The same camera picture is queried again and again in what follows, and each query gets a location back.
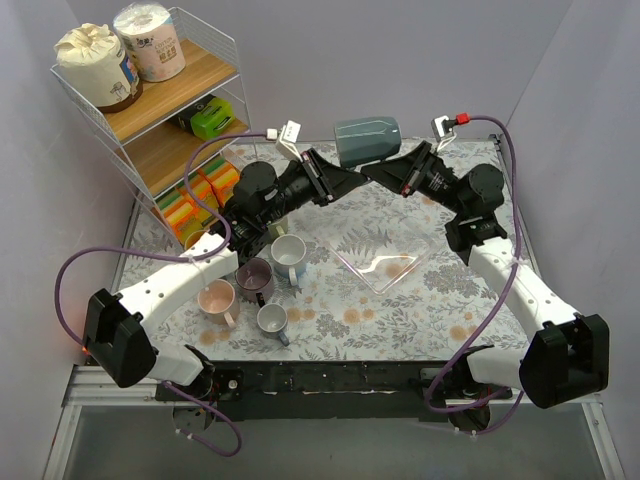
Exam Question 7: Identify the teal grey mug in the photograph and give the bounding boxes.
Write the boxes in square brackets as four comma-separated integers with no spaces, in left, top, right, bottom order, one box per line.
[334,116,402,169]

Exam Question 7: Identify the blue white mug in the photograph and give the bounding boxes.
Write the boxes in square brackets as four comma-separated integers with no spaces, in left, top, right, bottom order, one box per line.
[270,234,307,286]

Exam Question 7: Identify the mauve pink mug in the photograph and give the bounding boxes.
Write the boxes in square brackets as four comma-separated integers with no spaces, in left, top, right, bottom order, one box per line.
[235,258,275,307]

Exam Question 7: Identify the slate blue mug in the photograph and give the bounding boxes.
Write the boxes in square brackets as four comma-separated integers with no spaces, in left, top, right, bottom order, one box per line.
[257,303,290,346]

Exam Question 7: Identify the peach pink mug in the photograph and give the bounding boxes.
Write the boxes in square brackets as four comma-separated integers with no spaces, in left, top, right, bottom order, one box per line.
[197,279,240,329]

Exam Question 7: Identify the green mug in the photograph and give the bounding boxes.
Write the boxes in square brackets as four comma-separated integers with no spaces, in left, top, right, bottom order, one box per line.
[268,216,288,241]

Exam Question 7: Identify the blue butterfly mug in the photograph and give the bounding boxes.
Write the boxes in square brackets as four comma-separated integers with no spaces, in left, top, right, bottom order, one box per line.
[184,229,208,250]

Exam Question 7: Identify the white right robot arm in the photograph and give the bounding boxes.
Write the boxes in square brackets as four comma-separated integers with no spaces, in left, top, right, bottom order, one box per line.
[361,142,610,409]

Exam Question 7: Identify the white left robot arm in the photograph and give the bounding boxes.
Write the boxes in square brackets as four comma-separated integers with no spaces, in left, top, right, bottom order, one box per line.
[83,149,368,400]

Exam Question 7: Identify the clear acrylic tray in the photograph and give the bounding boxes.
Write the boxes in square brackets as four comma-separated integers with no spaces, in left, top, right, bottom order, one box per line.
[299,172,444,297]

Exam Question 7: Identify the colourful sponge packs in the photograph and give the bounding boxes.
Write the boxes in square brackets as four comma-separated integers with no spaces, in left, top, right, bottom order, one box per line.
[157,155,240,244]

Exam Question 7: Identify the floral table mat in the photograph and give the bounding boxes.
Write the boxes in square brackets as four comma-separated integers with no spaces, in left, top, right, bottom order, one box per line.
[151,194,527,361]

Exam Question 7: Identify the green tissue box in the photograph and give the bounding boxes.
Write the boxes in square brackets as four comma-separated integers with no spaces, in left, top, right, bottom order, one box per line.
[168,94,235,141]

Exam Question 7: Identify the white toilet paper pack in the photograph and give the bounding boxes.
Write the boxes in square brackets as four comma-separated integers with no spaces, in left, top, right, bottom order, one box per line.
[112,1,186,83]

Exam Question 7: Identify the cream toilet paper roll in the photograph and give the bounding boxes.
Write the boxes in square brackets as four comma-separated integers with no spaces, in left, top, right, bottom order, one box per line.
[54,23,143,113]

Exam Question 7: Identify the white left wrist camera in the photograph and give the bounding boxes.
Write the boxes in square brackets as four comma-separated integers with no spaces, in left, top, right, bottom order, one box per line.
[276,120,302,161]

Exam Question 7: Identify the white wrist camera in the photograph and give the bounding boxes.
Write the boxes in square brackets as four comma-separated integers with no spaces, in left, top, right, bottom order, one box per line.
[431,115,457,152]
[276,120,302,161]

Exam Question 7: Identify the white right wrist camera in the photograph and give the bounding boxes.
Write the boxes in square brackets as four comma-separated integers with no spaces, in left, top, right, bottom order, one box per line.
[431,115,457,152]

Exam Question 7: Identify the white wire wooden shelf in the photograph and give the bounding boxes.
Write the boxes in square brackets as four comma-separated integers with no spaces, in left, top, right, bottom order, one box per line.
[51,6,251,234]

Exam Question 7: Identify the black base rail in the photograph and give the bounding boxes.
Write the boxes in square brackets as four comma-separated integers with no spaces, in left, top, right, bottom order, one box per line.
[154,357,514,424]

